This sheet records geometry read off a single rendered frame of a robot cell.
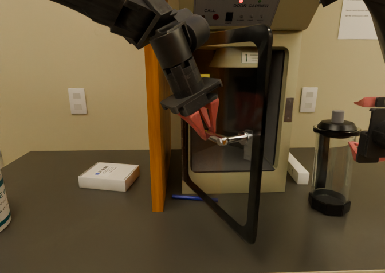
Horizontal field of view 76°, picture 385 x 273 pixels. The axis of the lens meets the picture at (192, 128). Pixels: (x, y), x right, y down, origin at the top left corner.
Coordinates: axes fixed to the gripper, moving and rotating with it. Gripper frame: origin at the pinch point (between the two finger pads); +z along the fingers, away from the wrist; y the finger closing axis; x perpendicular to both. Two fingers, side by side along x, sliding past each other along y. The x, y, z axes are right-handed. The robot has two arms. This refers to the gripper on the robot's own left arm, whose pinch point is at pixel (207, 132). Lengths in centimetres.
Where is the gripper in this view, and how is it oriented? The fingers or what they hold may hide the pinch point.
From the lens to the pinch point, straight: 48.0
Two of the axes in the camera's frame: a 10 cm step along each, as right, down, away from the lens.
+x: 4.6, 2.3, -8.5
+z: 3.7, 8.2, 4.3
